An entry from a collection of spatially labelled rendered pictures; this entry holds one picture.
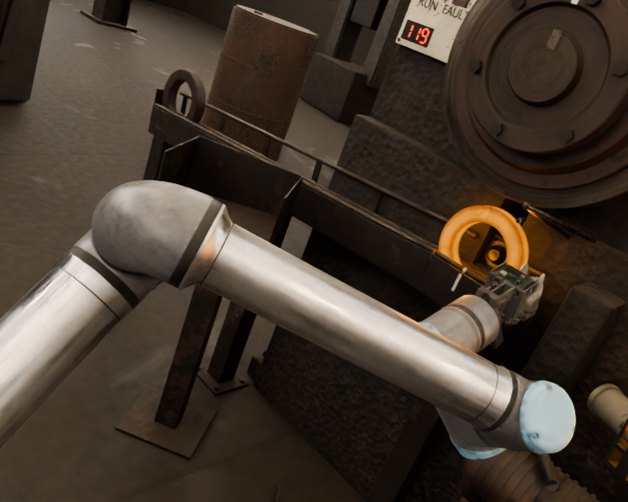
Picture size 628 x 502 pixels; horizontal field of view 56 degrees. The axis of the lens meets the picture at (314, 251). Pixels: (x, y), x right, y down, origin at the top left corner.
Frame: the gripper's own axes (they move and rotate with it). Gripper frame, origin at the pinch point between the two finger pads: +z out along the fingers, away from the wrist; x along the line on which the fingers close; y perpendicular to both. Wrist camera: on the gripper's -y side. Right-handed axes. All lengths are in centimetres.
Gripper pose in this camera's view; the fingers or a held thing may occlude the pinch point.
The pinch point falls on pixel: (534, 285)
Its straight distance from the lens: 121.6
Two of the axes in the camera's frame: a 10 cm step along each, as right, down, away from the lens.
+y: 1.1, -8.0, -5.8
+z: 7.4, -3.3, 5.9
